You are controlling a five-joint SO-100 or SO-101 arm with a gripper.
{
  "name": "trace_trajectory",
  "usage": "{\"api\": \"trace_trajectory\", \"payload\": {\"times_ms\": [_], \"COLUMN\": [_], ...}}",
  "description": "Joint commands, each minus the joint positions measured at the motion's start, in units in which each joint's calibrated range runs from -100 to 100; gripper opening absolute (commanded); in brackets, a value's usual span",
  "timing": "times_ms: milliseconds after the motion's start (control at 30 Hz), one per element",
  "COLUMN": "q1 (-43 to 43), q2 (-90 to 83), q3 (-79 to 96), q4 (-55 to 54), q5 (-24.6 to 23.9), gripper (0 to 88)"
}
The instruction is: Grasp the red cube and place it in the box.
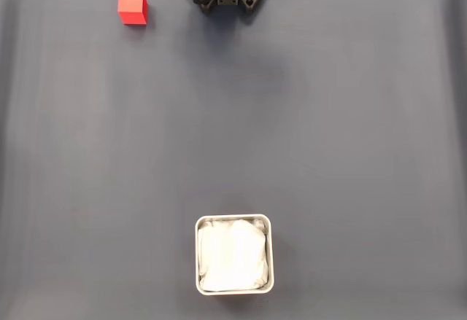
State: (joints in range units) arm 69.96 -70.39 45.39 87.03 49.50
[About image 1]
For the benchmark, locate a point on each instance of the red cube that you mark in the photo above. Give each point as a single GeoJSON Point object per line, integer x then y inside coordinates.
{"type": "Point", "coordinates": [132, 6]}

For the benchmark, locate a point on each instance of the beige square box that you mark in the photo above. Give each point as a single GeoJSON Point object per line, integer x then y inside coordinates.
{"type": "Point", "coordinates": [197, 254]}

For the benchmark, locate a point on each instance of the white crumpled cloth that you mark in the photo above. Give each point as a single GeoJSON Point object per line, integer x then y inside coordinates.
{"type": "Point", "coordinates": [233, 254]}

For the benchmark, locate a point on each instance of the dark blue-grey mat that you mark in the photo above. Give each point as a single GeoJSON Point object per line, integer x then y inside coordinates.
{"type": "Point", "coordinates": [346, 134]}

